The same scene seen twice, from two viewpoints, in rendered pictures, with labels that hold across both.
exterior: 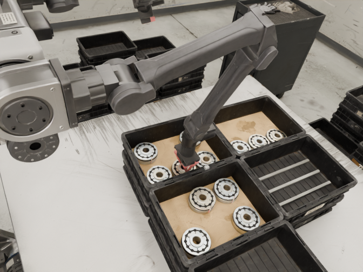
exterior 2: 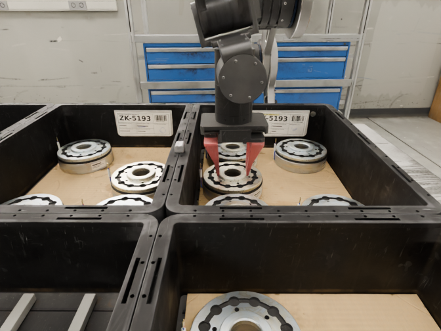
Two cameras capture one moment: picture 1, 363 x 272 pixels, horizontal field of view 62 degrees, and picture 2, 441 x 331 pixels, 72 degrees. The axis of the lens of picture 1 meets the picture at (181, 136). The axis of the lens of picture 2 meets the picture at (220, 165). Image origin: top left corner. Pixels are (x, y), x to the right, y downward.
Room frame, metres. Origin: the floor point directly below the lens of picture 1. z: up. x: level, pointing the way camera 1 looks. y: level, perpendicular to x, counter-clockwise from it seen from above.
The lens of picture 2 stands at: (1.03, -0.42, 1.12)
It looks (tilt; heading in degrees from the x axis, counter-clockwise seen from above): 28 degrees down; 124
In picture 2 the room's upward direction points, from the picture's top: straight up
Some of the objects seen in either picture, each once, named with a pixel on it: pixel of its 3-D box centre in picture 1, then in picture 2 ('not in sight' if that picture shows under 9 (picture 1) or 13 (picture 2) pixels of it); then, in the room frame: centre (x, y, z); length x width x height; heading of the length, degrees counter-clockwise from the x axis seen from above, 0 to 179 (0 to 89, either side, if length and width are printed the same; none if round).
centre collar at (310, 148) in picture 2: (146, 150); (301, 147); (0.85, 0.14, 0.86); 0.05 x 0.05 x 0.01
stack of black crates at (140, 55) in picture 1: (150, 63); not in sight; (2.36, 0.38, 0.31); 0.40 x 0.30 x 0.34; 128
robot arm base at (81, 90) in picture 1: (80, 90); not in sight; (0.47, 0.22, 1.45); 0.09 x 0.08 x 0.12; 38
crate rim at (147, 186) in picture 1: (177, 147); (275, 144); (0.85, 0.01, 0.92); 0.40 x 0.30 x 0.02; 124
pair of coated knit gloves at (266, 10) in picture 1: (264, 7); not in sight; (2.58, -0.50, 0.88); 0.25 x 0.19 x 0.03; 128
